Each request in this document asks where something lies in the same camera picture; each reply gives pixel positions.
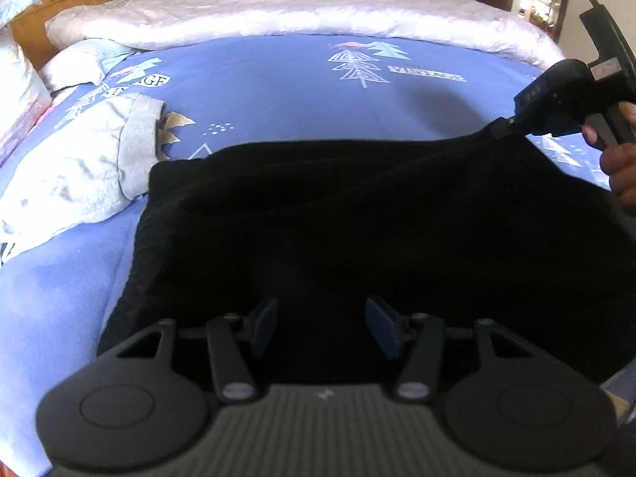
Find white quilt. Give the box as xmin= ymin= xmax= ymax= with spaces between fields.
xmin=46 ymin=0 xmax=567 ymax=73

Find black pants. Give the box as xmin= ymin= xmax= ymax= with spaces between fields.
xmin=97 ymin=128 xmax=636 ymax=389

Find white and blue pillow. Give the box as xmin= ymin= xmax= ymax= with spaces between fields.
xmin=39 ymin=39 xmax=136 ymax=93

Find printed pillow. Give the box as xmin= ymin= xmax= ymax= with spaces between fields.
xmin=0 ymin=0 xmax=54 ymax=166

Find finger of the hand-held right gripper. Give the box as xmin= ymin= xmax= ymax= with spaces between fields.
xmin=489 ymin=116 xmax=520 ymax=141

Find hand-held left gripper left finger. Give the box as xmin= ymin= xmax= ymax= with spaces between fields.
xmin=116 ymin=295 xmax=279 ymax=403

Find person's right hand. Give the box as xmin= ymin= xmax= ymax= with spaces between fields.
xmin=582 ymin=101 xmax=636 ymax=207

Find blue tree-print bed sheet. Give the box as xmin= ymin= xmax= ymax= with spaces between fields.
xmin=0 ymin=35 xmax=613 ymax=460

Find grey and white garment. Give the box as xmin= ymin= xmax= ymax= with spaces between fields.
xmin=0 ymin=93 xmax=166 ymax=265

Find wooden headboard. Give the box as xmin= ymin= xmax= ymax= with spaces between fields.
xmin=10 ymin=0 xmax=131 ymax=73

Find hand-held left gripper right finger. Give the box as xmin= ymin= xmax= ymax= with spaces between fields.
xmin=364 ymin=295 xmax=528 ymax=403

